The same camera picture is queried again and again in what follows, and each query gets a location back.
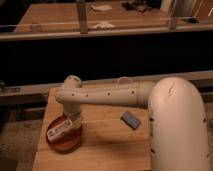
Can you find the orange ceramic bowl pan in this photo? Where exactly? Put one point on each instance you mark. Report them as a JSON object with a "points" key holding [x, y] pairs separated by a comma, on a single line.
{"points": [[68, 141]]}

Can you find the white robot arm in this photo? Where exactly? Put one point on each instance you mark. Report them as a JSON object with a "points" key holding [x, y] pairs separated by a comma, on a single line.
{"points": [[177, 117]]}

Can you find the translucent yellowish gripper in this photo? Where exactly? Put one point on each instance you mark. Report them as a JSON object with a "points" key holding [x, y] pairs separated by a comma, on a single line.
{"points": [[76, 123]]}

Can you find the white crumpled cloth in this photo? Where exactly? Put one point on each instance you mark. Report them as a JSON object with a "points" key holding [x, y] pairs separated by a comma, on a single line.
{"points": [[103, 25]]}

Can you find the black items on table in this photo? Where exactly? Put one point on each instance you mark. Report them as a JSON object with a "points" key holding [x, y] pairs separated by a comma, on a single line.
{"points": [[141, 5]]}

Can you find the white paper on table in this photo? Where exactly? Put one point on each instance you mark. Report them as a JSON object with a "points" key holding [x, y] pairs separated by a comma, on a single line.
{"points": [[101, 8]]}

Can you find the metal rail beam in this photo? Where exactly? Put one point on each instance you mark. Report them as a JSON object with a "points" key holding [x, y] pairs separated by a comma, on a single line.
{"points": [[28, 94]]}

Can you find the translucent plastic cup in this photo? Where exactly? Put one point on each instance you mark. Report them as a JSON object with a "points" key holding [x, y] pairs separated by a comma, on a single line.
{"points": [[124, 80]]}

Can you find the blue sponge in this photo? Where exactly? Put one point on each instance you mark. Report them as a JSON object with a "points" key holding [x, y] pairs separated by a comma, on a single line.
{"points": [[131, 120]]}

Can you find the wooden cutting board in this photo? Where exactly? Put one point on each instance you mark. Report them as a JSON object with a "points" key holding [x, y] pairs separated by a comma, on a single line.
{"points": [[107, 143]]}

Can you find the metal vertical post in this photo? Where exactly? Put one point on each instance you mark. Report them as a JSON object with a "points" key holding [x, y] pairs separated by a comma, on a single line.
{"points": [[82, 17]]}

